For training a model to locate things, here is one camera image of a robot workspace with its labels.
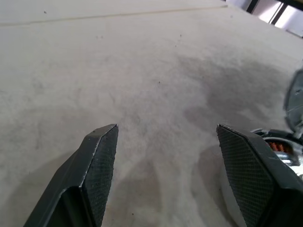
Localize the dark door frame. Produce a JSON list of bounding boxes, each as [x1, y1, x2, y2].
[[245, 0, 303, 37]]

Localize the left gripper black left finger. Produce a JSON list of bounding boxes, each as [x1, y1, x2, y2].
[[23, 123, 118, 227]]

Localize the round grey motor cover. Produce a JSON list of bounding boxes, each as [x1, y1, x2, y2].
[[283, 70, 303, 140]]

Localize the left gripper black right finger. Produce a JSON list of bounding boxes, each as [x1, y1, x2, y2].
[[216, 123, 303, 227]]

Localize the grey motor base copper windings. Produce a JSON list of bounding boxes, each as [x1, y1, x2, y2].
[[220, 129, 303, 227]]

